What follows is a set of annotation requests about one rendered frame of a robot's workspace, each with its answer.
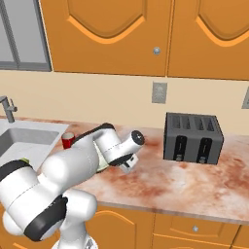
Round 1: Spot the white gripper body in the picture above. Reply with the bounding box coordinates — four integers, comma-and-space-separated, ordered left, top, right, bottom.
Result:
121, 155, 139, 175

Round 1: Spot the pale green bowl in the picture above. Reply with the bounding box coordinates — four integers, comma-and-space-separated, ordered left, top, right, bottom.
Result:
95, 145, 110, 174

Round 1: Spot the grey sink basin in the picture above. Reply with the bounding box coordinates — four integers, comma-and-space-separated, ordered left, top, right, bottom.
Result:
0, 118, 70, 173

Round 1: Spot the orange base cupboard door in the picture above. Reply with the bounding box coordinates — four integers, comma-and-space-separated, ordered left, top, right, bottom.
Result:
151, 233, 235, 249
85, 203, 157, 249

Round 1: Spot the red mug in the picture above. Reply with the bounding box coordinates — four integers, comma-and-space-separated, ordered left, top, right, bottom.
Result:
61, 131, 77, 150

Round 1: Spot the dark grey toaster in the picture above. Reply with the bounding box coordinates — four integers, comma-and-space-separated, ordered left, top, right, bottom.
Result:
162, 112, 225, 166

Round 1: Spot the orange drawer front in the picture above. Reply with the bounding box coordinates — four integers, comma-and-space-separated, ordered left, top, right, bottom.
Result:
152, 212, 241, 246

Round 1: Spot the grey tap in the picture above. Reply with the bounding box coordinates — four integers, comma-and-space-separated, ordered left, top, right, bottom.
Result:
0, 95, 18, 125

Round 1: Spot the grey framed window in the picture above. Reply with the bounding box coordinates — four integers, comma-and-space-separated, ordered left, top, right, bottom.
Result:
0, 0, 53, 73

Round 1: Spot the grey wall socket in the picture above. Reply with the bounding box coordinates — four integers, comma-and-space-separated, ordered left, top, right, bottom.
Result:
241, 87, 249, 110
151, 81, 168, 105

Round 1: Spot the orange wall cupboard door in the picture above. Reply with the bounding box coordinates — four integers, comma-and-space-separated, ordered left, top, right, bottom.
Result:
166, 0, 249, 82
38, 0, 175, 78

